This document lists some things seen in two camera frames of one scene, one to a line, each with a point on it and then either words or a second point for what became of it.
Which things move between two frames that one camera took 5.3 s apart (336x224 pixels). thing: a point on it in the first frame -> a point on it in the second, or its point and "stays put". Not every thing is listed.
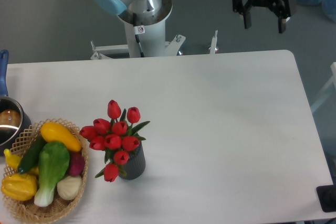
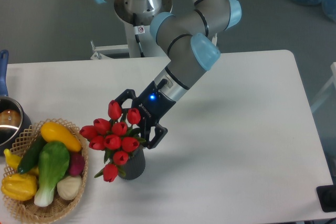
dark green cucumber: [30, 158] stays put
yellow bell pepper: [19, 187] stays put
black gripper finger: [238, 6] -> [128, 93]
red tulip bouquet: [117, 137] stays put
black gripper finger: [281, 8] -> [145, 133]
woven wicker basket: [28, 211] stays put
